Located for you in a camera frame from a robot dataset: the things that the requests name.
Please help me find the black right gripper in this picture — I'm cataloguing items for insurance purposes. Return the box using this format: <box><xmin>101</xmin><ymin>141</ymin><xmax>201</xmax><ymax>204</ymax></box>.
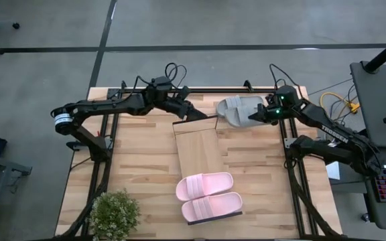
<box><xmin>248</xmin><ymin>102</ymin><xmax>283</xmax><ymax>127</ymax></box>

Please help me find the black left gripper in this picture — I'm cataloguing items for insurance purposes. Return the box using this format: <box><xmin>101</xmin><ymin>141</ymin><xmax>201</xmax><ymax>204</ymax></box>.
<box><xmin>166</xmin><ymin>98</ymin><xmax>209</xmax><ymax>122</ymax></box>

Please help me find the grey rubber slide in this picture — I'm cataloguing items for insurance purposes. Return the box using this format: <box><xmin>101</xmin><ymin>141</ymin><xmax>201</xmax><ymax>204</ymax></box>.
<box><xmin>216</xmin><ymin>95</ymin><xmax>266</xmax><ymax>117</ymax></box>
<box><xmin>224</xmin><ymin>106</ymin><xmax>271</xmax><ymax>129</ymax></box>

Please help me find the light wooden board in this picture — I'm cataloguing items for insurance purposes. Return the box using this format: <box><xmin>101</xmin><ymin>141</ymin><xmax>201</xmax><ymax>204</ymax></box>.
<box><xmin>172</xmin><ymin>115</ymin><xmax>243</xmax><ymax>226</ymax></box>

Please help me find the pink rubber slide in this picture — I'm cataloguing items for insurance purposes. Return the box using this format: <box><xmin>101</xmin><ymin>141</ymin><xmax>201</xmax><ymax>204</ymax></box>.
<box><xmin>181</xmin><ymin>191</ymin><xmax>243</xmax><ymax>224</ymax></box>
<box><xmin>175</xmin><ymin>171</ymin><xmax>235</xmax><ymax>202</ymax></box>

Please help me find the white paper sheet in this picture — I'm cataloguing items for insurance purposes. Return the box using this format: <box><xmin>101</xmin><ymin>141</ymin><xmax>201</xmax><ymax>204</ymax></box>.
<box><xmin>325</xmin><ymin>163</ymin><xmax>341</xmax><ymax>181</ymax></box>

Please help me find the green potted plant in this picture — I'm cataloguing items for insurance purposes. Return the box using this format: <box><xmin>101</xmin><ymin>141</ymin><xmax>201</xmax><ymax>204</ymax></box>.
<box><xmin>88</xmin><ymin>188</ymin><xmax>143</xmax><ymax>241</ymax></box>

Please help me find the black pole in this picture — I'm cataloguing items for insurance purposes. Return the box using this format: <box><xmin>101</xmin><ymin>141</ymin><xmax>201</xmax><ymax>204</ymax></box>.
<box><xmin>363</xmin><ymin>30</ymin><xmax>386</xmax><ymax>74</ymax></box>

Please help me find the grey metal side table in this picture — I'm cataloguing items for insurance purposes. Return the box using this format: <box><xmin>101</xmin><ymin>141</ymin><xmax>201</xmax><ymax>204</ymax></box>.
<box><xmin>0</xmin><ymin>150</ymin><xmax>33</xmax><ymax>241</ymax></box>

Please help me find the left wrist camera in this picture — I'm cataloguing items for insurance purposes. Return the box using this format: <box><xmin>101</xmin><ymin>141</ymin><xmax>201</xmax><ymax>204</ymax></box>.
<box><xmin>176</xmin><ymin>85</ymin><xmax>191</xmax><ymax>101</ymax></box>

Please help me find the black aluminium table frame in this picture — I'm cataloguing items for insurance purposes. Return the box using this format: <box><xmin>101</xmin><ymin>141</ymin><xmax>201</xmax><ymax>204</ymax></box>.
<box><xmin>56</xmin><ymin>80</ymin><xmax>343</xmax><ymax>241</ymax></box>

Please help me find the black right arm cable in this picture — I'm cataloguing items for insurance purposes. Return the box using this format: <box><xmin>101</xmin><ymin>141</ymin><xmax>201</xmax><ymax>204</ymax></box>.
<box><xmin>269</xmin><ymin>63</ymin><xmax>304</xmax><ymax>100</ymax></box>

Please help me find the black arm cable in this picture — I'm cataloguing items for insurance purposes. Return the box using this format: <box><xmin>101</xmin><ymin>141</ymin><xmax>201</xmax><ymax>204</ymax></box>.
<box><xmin>164</xmin><ymin>62</ymin><xmax>188</xmax><ymax>88</ymax></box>
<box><xmin>269</xmin><ymin>63</ymin><xmax>304</xmax><ymax>100</ymax></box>

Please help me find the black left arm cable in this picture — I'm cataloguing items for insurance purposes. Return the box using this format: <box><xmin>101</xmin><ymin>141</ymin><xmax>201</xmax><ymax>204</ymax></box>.
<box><xmin>164</xmin><ymin>62</ymin><xmax>188</xmax><ymax>88</ymax></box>

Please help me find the yellow cable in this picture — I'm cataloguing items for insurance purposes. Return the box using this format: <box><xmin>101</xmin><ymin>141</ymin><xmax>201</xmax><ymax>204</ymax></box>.
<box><xmin>319</xmin><ymin>92</ymin><xmax>361</xmax><ymax>121</ymax></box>

